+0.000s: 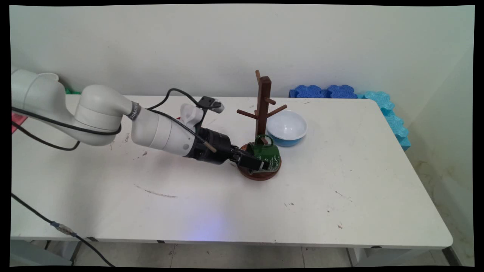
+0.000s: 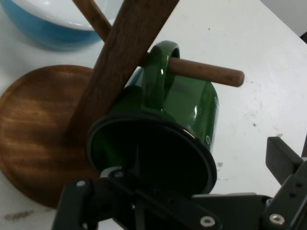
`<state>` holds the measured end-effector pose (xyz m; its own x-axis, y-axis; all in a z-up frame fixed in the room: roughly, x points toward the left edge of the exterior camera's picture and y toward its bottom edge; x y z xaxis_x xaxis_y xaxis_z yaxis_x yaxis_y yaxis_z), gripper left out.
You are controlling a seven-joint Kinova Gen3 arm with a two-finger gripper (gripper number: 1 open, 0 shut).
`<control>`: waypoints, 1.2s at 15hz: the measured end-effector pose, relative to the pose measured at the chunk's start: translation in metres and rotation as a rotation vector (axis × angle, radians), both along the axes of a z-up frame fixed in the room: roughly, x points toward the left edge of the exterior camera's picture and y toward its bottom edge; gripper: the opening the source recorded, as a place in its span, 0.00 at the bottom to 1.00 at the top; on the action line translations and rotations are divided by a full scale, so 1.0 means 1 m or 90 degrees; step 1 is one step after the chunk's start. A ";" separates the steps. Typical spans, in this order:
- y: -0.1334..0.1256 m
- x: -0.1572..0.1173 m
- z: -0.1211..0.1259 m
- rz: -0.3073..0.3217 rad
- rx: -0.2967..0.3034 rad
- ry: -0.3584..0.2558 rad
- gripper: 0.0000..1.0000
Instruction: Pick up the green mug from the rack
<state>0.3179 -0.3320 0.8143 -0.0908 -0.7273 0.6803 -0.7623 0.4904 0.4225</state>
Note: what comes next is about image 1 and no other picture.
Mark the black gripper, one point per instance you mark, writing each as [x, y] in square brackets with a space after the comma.
[213, 147]

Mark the green mug with white print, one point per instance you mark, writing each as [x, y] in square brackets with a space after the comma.
[266, 151]

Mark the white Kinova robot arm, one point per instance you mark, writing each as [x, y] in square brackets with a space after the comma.
[98, 113]

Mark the tan rubber tube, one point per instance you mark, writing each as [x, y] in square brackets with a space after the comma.
[210, 146]

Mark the blue and white bowl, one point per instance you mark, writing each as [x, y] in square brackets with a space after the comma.
[287, 126]

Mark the dark wooden mug tree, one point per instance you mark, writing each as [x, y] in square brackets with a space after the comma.
[262, 98]

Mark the dark blue foam mat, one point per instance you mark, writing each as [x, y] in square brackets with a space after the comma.
[310, 92]

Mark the light blue foam mat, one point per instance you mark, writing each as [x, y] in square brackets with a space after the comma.
[393, 122]

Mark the white table leg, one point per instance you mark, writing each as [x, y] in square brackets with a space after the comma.
[34, 253]
[378, 256]

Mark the small green object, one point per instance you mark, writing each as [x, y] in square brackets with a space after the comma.
[72, 91]

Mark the flat red object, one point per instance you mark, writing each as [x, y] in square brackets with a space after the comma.
[17, 122]

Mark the black and grey wrist camera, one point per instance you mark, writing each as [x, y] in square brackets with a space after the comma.
[208, 102]

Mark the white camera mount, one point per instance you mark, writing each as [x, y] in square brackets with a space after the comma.
[189, 115]

